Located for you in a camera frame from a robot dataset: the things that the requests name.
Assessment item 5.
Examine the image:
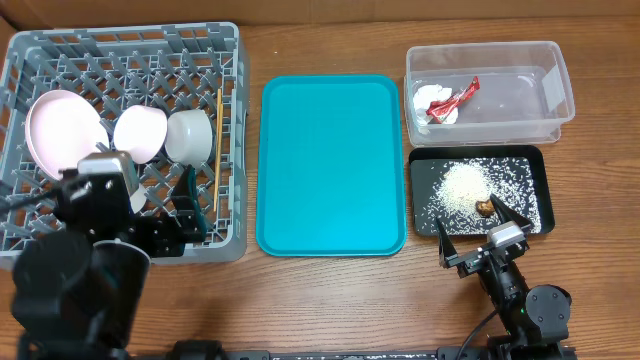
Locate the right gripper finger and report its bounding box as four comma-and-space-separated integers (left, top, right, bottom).
490, 194, 533, 234
435, 218, 458, 268

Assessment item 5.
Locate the white cup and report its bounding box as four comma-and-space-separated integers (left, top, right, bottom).
129, 184, 147, 213

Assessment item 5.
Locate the white rice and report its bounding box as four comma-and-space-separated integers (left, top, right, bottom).
411, 157, 542, 236

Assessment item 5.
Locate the wooden chopstick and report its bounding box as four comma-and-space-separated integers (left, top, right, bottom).
213, 142, 222, 213
216, 87, 223, 155

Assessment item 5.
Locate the grey-green bowl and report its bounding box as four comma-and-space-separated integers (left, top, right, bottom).
164, 109, 214, 168

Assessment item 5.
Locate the small pink plate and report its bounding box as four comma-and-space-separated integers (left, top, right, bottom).
113, 105, 167, 164

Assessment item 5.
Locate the large white plate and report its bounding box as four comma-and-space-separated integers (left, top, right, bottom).
25, 90, 109, 180

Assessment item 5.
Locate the red snack wrapper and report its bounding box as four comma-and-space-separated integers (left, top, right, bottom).
427, 76, 480, 124

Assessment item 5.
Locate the brown food chunk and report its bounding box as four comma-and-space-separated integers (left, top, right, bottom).
475, 199, 496, 218

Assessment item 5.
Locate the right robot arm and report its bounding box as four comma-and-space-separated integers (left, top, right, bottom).
435, 195, 577, 360

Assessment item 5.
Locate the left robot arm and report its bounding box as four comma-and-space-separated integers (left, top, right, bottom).
11, 166, 206, 359

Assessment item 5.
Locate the black waste tray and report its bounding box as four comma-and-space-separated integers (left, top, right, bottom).
409, 145, 555, 237

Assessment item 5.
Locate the black bar at table edge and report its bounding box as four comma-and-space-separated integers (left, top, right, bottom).
132, 339, 489, 360

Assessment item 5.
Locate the clear plastic bin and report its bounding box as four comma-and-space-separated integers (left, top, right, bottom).
404, 41, 575, 147

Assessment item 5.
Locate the grey plastic dish rack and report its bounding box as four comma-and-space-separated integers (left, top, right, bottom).
1, 22, 249, 264

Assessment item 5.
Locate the crumpled white tissue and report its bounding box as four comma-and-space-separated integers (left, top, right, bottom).
412, 85, 454, 126

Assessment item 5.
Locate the teal plastic tray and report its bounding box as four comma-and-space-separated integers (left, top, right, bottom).
256, 74, 408, 257

